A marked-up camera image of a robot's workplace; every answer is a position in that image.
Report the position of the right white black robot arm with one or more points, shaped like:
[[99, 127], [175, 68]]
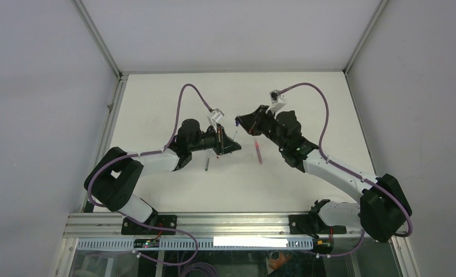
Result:
[[382, 207]]

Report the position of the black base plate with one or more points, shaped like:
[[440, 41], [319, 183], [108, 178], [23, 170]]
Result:
[[312, 226], [149, 225]]

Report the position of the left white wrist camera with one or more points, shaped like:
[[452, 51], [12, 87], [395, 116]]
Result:
[[214, 118]]

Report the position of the pink pen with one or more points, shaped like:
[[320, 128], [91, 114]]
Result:
[[258, 152]]

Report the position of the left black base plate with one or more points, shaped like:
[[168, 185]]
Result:
[[149, 225]]

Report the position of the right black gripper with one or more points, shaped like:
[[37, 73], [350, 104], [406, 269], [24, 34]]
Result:
[[250, 123]]

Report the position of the white slotted cable duct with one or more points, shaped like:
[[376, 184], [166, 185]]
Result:
[[214, 243]]

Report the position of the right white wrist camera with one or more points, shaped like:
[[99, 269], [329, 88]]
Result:
[[277, 102]]

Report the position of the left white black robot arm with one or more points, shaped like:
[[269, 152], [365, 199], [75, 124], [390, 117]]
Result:
[[114, 178]]

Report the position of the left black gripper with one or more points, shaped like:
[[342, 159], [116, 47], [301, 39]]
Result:
[[224, 145]]

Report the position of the aluminium front rail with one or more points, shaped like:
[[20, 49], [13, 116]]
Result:
[[200, 225]]

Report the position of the orange object below table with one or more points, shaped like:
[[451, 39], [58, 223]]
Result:
[[277, 259]]

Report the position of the grey pen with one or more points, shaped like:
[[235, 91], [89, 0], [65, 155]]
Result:
[[207, 160]]

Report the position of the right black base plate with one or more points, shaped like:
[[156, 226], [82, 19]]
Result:
[[312, 226]]

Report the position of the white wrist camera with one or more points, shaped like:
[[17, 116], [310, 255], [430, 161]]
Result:
[[277, 102], [214, 118]]

